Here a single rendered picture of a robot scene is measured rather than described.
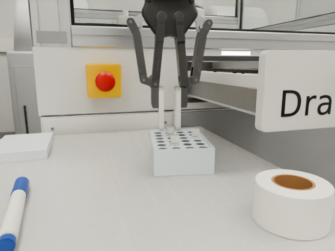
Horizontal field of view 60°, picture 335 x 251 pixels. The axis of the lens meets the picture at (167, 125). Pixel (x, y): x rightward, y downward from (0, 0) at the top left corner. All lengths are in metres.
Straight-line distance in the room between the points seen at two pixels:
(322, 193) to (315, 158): 0.69
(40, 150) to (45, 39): 0.26
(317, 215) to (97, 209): 0.21
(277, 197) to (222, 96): 0.31
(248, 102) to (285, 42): 0.41
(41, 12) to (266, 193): 0.57
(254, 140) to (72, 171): 0.53
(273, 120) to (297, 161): 0.52
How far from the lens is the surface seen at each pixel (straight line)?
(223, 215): 0.31
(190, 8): 0.47
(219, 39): 0.75
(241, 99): 0.49
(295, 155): 0.93
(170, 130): 0.47
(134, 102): 0.69
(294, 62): 0.43
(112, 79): 0.60
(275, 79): 0.42
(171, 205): 0.32
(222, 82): 0.55
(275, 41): 0.84
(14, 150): 0.52
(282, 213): 0.28
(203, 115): 0.74
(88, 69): 0.63
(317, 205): 0.28
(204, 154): 0.40
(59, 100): 0.68
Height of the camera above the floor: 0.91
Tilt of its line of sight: 12 degrees down
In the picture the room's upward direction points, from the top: straight up
